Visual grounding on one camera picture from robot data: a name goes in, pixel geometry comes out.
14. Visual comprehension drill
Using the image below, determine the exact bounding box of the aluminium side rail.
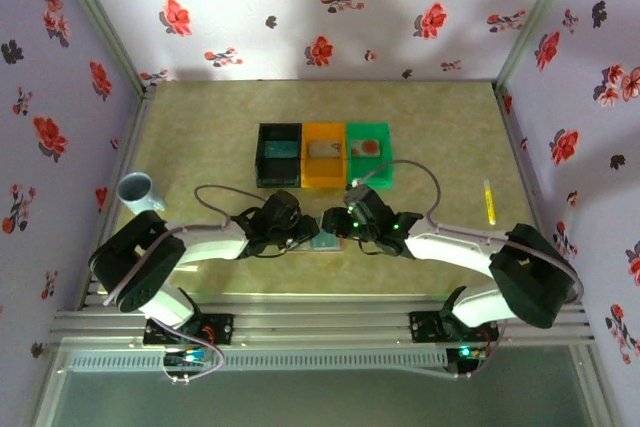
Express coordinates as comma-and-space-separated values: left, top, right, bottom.
492, 81, 586, 306
77, 89, 157, 313

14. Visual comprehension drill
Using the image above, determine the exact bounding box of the white card with red circles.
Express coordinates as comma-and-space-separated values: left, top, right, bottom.
350, 139, 383, 158

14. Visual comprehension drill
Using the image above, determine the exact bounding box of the green plastic bin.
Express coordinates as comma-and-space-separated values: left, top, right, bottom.
345, 120, 395, 191

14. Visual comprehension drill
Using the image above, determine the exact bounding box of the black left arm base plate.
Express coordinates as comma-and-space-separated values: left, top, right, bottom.
143, 313, 236, 347

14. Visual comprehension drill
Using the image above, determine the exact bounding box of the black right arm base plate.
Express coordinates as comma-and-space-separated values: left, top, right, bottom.
408, 310, 501, 346

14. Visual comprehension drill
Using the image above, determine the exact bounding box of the grey beige card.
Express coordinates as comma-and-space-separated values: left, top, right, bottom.
307, 140, 343, 159

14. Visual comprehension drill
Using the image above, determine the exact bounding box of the black plastic bin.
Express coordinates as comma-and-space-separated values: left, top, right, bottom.
255, 122, 305, 189

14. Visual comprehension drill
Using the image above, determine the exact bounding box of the teal plastic card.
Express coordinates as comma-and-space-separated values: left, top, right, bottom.
266, 140, 300, 161
312, 232, 342, 251

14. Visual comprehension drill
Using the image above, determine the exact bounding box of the yellow pen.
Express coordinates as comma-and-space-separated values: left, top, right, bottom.
482, 179, 498, 226

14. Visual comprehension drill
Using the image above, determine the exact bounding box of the grey slotted cable duct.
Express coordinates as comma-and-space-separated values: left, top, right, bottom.
64, 349, 449, 373

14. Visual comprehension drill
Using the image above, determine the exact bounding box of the aluminium corner post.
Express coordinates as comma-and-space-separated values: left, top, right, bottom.
47, 0, 157, 98
493, 0, 587, 93

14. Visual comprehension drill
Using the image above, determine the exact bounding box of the blue grey mug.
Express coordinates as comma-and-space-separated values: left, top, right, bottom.
116, 172, 168, 217

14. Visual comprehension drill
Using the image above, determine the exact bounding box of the yellow plastic bin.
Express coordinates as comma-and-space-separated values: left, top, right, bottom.
301, 121, 349, 191

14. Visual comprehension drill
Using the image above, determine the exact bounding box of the circuit board with LED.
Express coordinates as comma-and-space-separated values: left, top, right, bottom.
162, 346, 211, 369
446, 344, 489, 364

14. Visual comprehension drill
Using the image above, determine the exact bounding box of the aluminium front rail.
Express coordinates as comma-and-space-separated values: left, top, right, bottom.
49, 300, 596, 348

